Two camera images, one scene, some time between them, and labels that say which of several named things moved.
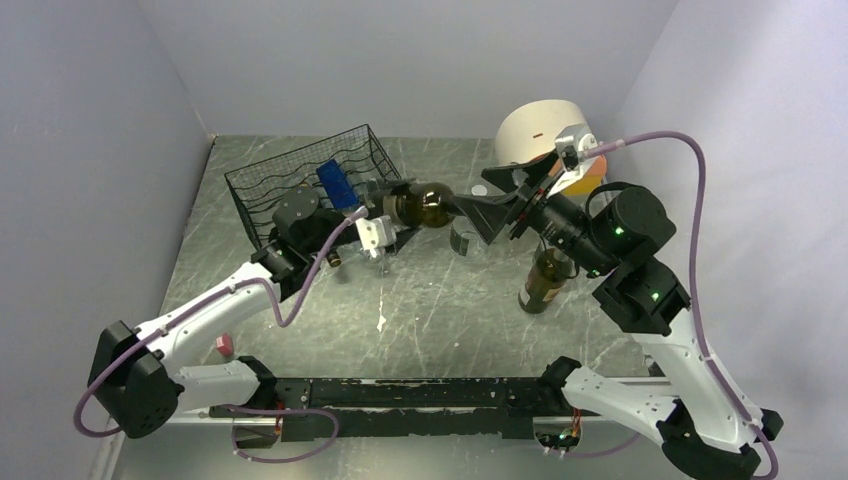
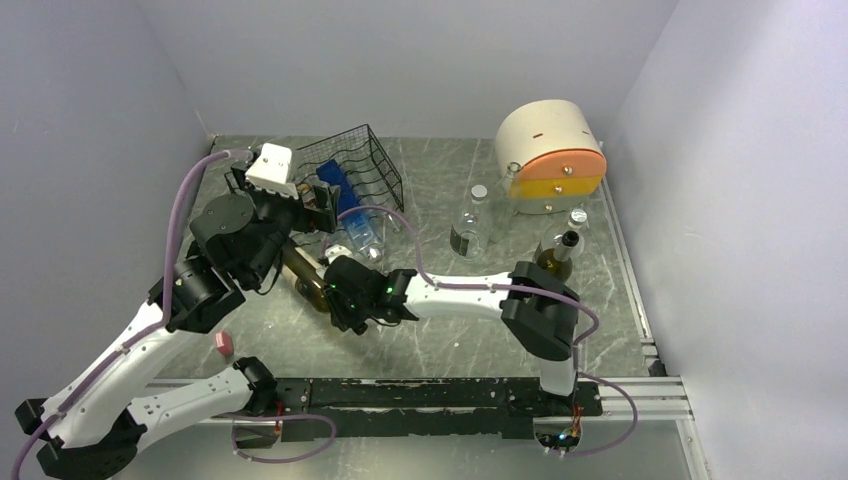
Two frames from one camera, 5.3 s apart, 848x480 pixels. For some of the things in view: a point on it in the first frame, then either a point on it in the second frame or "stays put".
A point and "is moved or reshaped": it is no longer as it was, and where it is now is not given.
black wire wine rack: (258, 183) stays put
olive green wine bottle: (549, 271) stays put
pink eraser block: (224, 344) stays put
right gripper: (533, 181) → (339, 315)
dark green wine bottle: (428, 205) is moved or reshaped
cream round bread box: (530, 132) stays put
